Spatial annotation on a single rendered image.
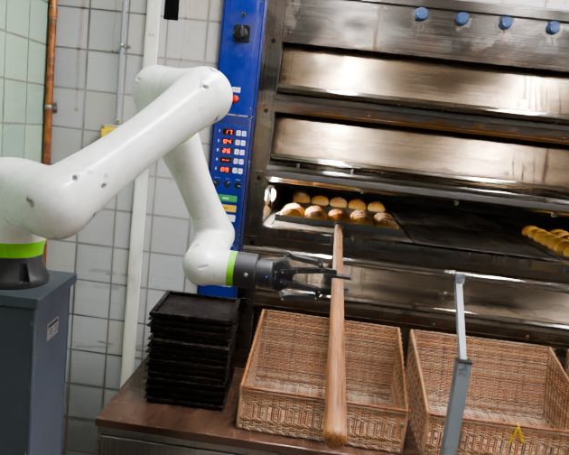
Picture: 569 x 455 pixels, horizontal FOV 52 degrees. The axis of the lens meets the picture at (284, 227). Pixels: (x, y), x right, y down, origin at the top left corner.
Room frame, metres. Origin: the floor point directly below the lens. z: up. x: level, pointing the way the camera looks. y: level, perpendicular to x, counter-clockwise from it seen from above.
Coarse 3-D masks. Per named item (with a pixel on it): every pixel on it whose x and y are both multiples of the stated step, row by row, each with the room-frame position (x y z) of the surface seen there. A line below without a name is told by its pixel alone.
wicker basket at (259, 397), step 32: (288, 320) 2.24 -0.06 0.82; (320, 320) 2.23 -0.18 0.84; (256, 352) 2.10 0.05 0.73; (288, 352) 2.20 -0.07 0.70; (320, 352) 2.20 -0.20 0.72; (384, 352) 2.19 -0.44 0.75; (256, 384) 2.12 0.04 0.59; (288, 384) 2.16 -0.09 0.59; (320, 384) 2.16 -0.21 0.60; (384, 384) 2.16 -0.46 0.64; (256, 416) 1.87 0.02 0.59; (288, 416) 1.90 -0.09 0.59; (320, 416) 1.77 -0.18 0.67; (352, 416) 1.76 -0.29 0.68; (384, 416) 1.76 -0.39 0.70; (384, 448) 1.75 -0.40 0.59
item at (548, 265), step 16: (304, 240) 2.27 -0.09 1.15; (320, 240) 2.27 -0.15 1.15; (352, 240) 2.26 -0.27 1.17; (368, 240) 2.26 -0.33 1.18; (384, 240) 2.28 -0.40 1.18; (432, 256) 2.24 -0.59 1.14; (448, 256) 2.24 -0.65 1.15; (464, 256) 2.24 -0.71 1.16; (480, 256) 2.23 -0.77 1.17; (496, 256) 2.23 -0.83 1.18; (512, 256) 2.25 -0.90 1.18; (560, 272) 2.22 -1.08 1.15
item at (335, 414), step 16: (336, 224) 2.37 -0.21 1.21; (336, 240) 1.99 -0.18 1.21; (336, 256) 1.71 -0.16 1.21; (336, 288) 1.35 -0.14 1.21; (336, 304) 1.21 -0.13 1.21; (336, 320) 1.10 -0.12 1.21; (336, 336) 1.01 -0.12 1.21; (336, 352) 0.93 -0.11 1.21; (336, 368) 0.86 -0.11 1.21; (336, 384) 0.81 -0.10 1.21; (336, 400) 0.75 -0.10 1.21; (336, 416) 0.71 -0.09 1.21; (336, 432) 0.67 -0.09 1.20; (336, 448) 0.67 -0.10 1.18
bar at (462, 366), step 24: (360, 264) 1.89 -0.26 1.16; (384, 264) 1.89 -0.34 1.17; (456, 288) 1.85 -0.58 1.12; (528, 288) 1.86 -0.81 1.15; (552, 288) 1.85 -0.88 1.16; (456, 312) 1.80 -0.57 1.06; (456, 360) 1.67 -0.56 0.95; (456, 384) 1.65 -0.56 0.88; (456, 408) 1.64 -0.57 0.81; (456, 432) 1.64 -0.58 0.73
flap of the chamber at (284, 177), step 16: (272, 176) 2.13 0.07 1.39; (288, 176) 2.13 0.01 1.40; (304, 176) 2.13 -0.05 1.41; (320, 176) 2.13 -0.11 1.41; (368, 192) 2.29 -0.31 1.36; (384, 192) 2.20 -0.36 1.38; (400, 192) 2.11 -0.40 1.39; (416, 192) 2.10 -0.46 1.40; (432, 192) 2.10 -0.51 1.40; (448, 192) 2.10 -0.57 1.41; (496, 208) 2.26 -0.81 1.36; (512, 208) 2.17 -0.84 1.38; (528, 208) 2.09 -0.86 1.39; (544, 208) 2.08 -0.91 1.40; (560, 208) 2.08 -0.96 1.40
